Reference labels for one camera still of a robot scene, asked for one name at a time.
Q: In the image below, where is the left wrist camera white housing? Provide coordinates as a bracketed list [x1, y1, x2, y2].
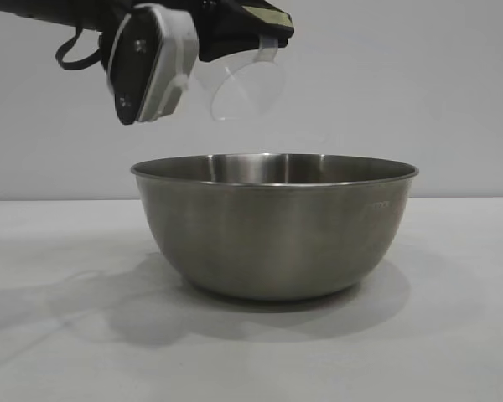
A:
[106, 2, 200, 126]

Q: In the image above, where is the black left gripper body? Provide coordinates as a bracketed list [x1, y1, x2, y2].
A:
[52, 0, 131, 30]

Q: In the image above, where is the clear plastic measuring cup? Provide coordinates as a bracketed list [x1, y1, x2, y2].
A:
[211, 33, 288, 124]

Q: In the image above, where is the stainless steel mixing bowl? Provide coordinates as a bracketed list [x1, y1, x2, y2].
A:
[129, 152, 420, 302]

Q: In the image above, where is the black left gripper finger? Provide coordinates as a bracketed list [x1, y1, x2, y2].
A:
[211, 0, 295, 31]
[198, 23, 297, 63]

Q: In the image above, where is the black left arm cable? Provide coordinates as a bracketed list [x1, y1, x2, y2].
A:
[54, 28, 105, 70]

